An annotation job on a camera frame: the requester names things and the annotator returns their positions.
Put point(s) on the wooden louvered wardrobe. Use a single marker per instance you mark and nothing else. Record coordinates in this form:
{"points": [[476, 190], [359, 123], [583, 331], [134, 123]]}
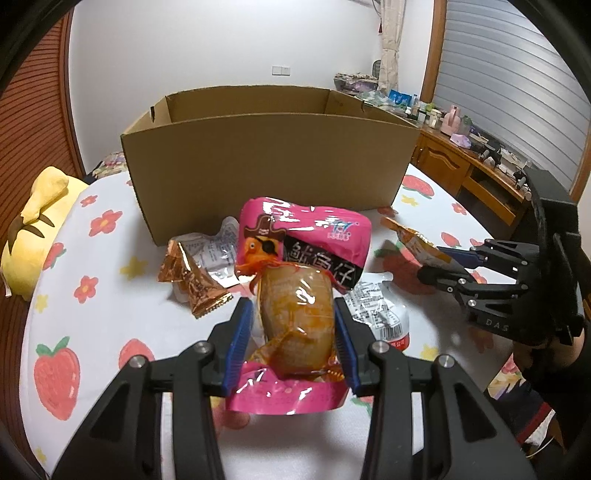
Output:
{"points": [[32, 115]]}

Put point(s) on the clear white snack packet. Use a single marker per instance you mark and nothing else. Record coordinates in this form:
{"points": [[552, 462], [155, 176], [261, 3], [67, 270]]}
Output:
{"points": [[212, 251]]}

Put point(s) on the brown shiny snack packet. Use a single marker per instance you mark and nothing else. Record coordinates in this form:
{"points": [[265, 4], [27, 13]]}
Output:
{"points": [[194, 281]]}

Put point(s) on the white wall switch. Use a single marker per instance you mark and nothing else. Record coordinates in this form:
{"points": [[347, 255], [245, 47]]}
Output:
{"points": [[281, 70]]}

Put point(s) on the pink bottle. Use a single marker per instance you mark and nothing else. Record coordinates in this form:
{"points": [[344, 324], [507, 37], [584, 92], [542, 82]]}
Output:
{"points": [[452, 121]]}

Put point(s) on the grey window blind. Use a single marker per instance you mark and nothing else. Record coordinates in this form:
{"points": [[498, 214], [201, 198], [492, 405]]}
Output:
{"points": [[503, 69]]}

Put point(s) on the floral quilt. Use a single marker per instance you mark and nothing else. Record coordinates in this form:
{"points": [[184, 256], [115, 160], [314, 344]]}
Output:
{"points": [[111, 164]]}

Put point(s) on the pink squid snack packet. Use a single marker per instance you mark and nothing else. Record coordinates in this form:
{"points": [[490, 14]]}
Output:
{"points": [[300, 240]]}

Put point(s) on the orange snack packet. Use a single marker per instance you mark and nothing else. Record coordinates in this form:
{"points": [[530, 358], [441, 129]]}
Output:
{"points": [[415, 244]]}

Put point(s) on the person's right hand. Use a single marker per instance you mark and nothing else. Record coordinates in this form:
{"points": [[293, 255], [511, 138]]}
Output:
{"points": [[528, 354]]}

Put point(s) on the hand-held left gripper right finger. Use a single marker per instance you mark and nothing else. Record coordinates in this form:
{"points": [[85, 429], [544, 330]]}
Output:
{"points": [[347, 350]]}

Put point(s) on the patterned curtain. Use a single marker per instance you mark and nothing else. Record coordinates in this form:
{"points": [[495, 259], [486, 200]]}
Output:
{"points": [[387, 41]]}

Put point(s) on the wooden sideboard cabinet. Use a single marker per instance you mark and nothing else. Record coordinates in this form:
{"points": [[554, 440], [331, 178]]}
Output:
{"points": [[448, 161]]}

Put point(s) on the purple cloth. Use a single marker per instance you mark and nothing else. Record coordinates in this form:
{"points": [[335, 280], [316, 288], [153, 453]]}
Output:
{"points": [[461, 140]]}

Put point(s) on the yellow plush toy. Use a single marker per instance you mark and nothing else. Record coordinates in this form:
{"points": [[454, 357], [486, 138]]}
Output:
{"points": [[32, 230]]}

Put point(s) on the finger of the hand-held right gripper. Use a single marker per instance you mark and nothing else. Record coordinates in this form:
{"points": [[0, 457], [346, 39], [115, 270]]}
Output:
{"points": [[475, 286], [503, 258]]}

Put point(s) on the small desk fan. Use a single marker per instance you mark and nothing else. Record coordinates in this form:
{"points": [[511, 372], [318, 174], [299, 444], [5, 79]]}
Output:
{"points": [[377, 69]]}

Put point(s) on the brown cardboard box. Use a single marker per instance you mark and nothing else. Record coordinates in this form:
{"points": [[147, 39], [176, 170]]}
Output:
{"points": [[258, 170]]}

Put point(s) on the clear snack packet red label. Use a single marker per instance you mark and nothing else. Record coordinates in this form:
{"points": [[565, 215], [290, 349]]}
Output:
{"points": [[381, 314]]}

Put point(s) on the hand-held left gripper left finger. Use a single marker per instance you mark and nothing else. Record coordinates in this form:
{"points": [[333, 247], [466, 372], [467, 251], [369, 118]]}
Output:
{"points": [[238, 350]]}

